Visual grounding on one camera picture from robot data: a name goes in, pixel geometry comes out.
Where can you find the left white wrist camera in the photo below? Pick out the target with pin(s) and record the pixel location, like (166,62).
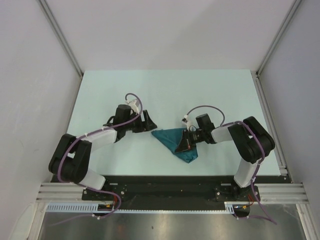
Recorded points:
(134,105)

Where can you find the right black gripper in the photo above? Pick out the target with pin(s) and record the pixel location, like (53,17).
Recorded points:
(186,143)

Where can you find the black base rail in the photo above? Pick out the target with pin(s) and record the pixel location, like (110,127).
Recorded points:
(176,193)

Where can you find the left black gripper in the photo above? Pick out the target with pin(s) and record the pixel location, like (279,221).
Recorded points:
(147,125)

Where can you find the teal satin napkin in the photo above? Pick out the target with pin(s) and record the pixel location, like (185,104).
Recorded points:
(171,138)

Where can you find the white slotted cable duct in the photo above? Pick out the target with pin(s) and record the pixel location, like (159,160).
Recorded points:
(102,208)

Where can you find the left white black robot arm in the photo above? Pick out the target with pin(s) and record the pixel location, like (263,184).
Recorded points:
(70,161)

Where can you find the right aluminium frame post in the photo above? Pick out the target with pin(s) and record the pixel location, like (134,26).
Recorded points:
(294,8)

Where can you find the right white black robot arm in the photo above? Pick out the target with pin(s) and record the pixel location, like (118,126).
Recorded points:
(251,140)

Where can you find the left aluminium frame post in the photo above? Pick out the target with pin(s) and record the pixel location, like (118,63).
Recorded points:
(49,15)

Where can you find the aluminium frame post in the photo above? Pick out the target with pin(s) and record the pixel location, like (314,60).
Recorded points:
(49,15)
(294,8)

